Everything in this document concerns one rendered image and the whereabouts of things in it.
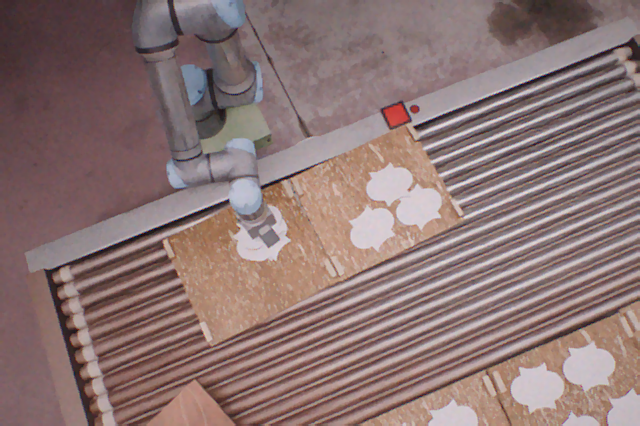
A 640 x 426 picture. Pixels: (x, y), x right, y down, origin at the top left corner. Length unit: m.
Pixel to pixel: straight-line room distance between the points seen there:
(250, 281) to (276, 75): 1.52
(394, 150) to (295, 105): 1.19
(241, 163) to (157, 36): 0.35
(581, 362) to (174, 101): 1.27
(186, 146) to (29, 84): 2.01
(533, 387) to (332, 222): 0.72
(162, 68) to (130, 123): 1.70
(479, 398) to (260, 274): 0.70
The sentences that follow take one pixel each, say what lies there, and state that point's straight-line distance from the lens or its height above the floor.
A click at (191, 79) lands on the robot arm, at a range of 1.69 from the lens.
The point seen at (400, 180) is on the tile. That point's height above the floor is 0.95.
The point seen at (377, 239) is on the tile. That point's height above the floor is 0.94.
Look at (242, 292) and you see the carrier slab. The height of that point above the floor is 0.94.
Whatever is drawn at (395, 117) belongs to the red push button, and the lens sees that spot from 1.86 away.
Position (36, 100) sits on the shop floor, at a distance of 3.30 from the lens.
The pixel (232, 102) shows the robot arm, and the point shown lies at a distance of 1.69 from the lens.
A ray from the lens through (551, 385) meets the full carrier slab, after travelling 1.76.
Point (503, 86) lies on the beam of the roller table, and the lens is 1.99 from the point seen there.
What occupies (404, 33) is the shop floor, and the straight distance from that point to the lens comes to 3.13.
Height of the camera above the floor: 2.61
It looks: 74 degrees down
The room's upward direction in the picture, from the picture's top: 6 degrees counter-clockwise
